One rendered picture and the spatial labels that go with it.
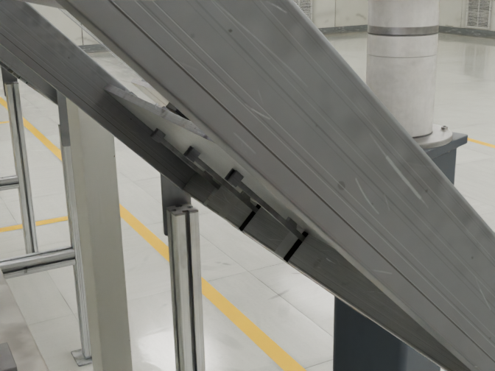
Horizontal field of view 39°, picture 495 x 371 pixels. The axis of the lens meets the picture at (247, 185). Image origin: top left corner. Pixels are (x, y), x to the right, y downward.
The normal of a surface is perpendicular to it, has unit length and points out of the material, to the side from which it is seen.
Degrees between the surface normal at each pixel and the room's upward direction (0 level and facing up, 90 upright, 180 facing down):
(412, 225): 90
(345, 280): 45
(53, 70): 90
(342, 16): 90
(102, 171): 90
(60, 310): 0
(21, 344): 0
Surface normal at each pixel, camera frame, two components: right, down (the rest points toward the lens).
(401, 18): -0.30, 0.33
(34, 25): 0.47, 0.26
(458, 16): -0.88, 0.16
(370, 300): -0.64, -0.56
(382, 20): -0.69, 0.25
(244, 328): -0.02, -0.95
